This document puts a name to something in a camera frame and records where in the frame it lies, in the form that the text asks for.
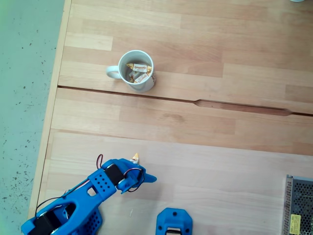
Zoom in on white mug with black text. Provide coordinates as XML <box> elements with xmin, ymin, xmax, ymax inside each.
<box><xmin>105</xmin><ymin>49</ymin><xmax>157</xmax><ymax>93</ymax></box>

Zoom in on light wooden base board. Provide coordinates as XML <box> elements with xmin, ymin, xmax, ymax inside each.
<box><xmin>36</xmin><ymin>129</ymin><xmax>313</xmax><ymax>235</ymax></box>

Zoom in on metal mesh power supply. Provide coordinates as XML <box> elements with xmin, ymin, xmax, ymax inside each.
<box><xmin>283</xmin><ymin>174</ymin><xmax>313</xmax><ymax>235</ymax></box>

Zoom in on blue post base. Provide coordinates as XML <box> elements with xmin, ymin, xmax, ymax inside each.
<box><xmin>156</xmin><ymin>207</ymin><xmax>194</xmax><ymax>235</ymax></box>

